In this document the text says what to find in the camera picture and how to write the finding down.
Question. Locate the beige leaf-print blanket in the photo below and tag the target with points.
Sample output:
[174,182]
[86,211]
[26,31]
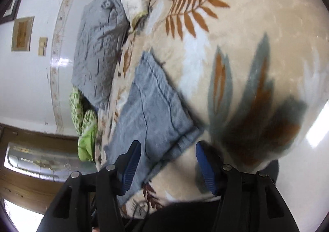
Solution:
[257,28]

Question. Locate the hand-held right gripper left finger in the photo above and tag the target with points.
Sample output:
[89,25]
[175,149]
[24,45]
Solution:
[132,162]

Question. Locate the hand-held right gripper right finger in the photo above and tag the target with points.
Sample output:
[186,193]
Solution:
[205,165]

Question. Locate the grey quilted pillow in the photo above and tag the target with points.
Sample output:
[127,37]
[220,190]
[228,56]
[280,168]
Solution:
[100,49]

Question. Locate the beige light switch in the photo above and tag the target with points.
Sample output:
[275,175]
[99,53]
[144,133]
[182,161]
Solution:
[42,46]

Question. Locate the wooden door with glass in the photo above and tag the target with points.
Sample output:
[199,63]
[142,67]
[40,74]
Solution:
[30,185]

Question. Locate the small framed wall plaque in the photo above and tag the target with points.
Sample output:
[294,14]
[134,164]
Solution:
[21,33]

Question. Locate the framed wall painting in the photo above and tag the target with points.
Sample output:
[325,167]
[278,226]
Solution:
[11,8]

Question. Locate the green patterned quilt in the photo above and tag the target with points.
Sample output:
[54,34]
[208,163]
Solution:
[84,129]

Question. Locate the grey-blue denim pants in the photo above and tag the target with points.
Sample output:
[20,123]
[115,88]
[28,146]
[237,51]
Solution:
[149,108]

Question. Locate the dark cloth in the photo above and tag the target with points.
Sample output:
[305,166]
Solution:
[185,217]

